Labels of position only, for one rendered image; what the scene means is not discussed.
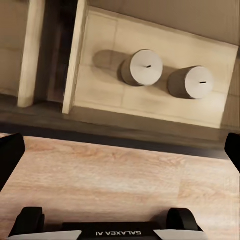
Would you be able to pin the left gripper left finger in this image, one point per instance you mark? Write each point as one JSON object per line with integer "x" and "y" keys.
{"x": 12, "y": 149}

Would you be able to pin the cabinet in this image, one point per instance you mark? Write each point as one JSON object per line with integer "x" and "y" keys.
{"x": 99, "y": 107}

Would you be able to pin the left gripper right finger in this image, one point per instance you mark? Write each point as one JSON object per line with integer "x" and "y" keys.
{"x": 232, "y": 148}

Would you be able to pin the pillar candle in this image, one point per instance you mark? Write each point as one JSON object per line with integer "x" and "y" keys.
{"x": 191, "y": 83}
{"x": 143, "y": 68}

